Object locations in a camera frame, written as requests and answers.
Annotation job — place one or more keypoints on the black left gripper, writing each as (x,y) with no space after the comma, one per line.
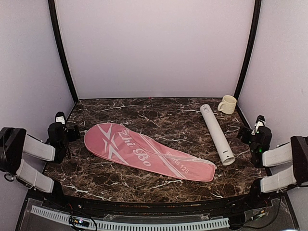
(73,137)

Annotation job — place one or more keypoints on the black front table rail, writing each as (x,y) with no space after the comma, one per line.
(98,208)

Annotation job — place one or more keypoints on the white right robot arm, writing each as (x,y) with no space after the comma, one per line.
(293,154)

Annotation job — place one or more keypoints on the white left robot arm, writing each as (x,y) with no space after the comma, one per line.
(16,143)

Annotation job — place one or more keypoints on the white shuttlecock tube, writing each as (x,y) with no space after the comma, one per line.
(223,148)

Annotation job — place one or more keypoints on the pink racket cover bag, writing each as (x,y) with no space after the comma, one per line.
(117,143)

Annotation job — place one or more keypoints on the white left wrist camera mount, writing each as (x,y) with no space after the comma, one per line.
(60,117)

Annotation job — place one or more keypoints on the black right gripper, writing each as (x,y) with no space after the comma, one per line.
(242,131)

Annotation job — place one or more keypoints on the white slotted cable duct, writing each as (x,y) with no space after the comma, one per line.
(81,223)

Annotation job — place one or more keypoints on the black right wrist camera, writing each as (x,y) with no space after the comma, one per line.
(259,123)

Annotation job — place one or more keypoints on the cream ceramic mug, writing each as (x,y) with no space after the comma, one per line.
(227,105)

